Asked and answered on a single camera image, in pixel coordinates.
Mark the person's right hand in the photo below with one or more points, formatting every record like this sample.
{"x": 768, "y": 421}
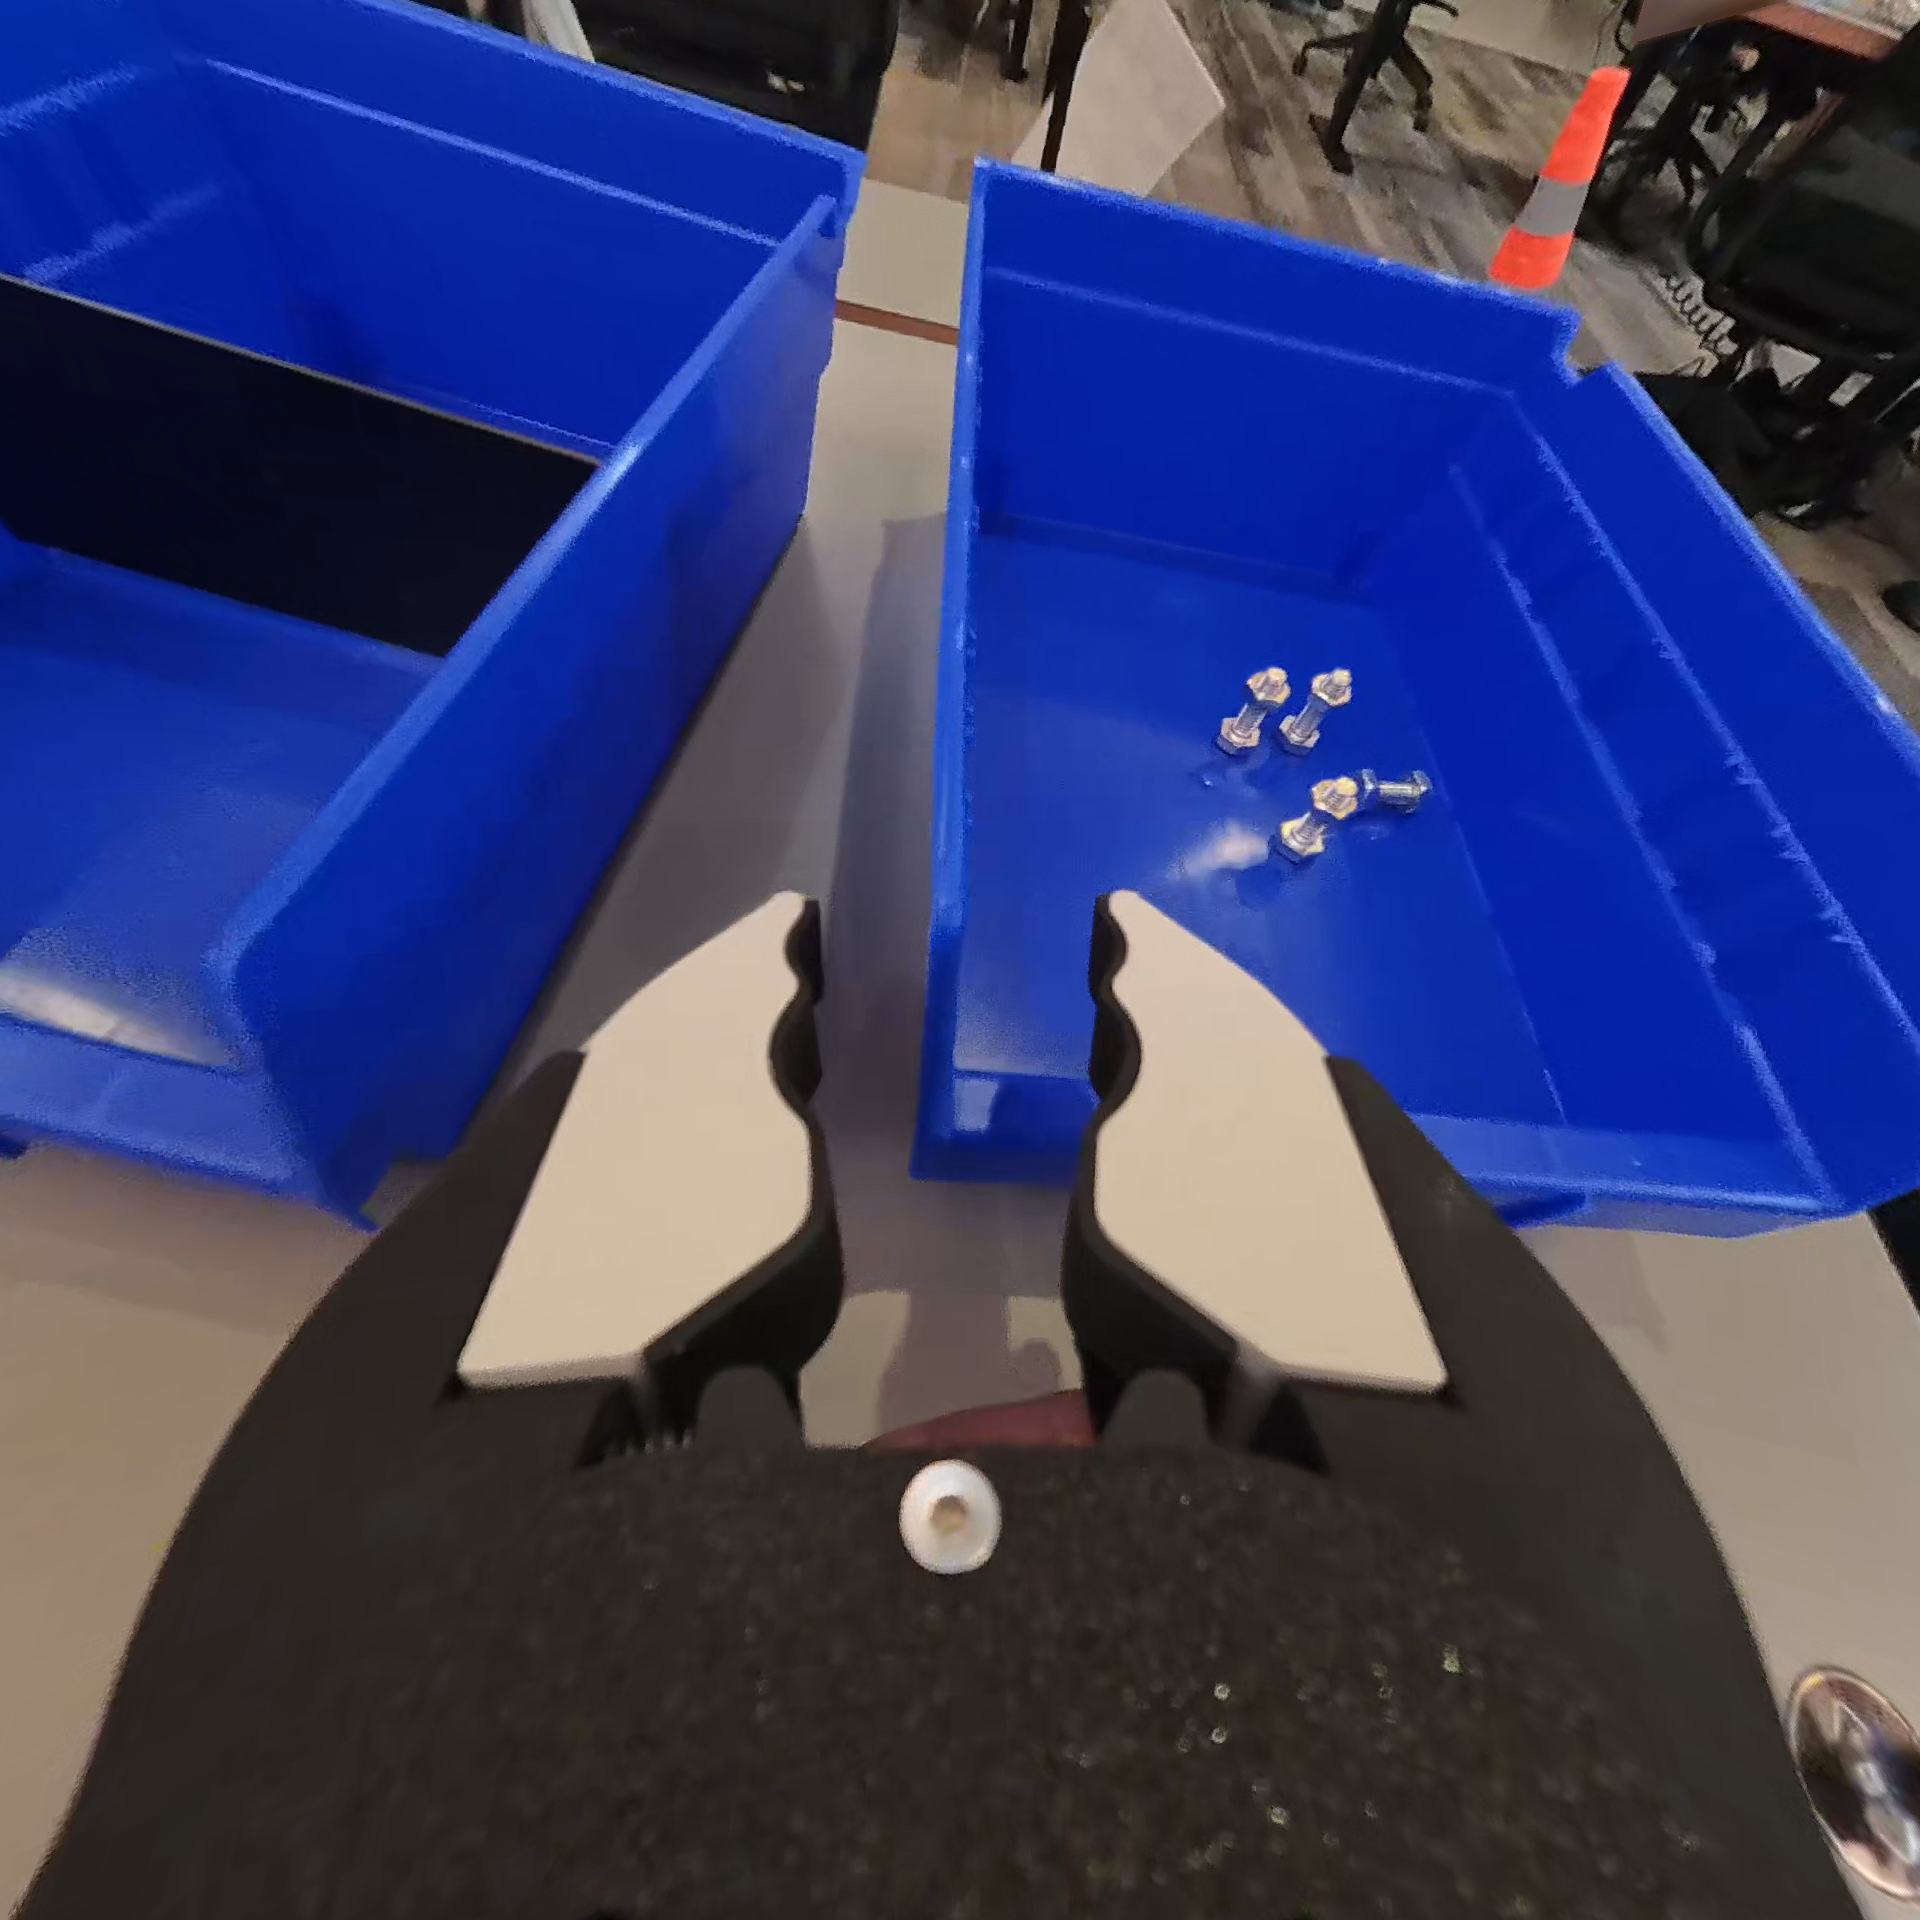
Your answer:
{"x": 977, "y": 1427}

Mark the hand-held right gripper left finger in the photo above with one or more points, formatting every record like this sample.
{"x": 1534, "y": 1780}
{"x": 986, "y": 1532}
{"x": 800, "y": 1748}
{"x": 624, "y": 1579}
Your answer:
{"x": 645, "y": 1202}

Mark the white panel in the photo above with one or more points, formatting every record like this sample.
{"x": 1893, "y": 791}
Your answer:
{"x": 1141, "y": 86}

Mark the orange striped traffic cone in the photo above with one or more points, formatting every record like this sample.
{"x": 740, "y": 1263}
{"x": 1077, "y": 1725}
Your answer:
{"x": 1562, "y": 188}

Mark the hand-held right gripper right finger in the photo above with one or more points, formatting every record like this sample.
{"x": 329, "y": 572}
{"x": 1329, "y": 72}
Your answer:
{"x": 1260, "y": 1202}

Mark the blue divided storage bin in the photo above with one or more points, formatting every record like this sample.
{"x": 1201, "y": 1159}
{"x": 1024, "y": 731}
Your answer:
{"x": 361, "y": 781}

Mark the round metal disc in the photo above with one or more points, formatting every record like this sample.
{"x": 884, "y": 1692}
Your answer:
{"x": 1861, "y": 1766}

